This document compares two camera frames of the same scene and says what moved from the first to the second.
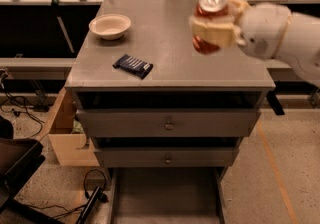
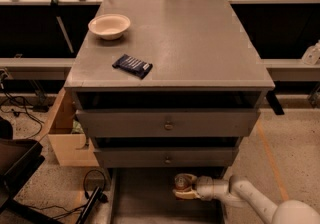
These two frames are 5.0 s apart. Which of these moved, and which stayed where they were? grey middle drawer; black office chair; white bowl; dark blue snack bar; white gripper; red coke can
Moved: red coke can; white gripper
Stayed: white bowl; black office chair; grey middle drawer; dark blue snack bar
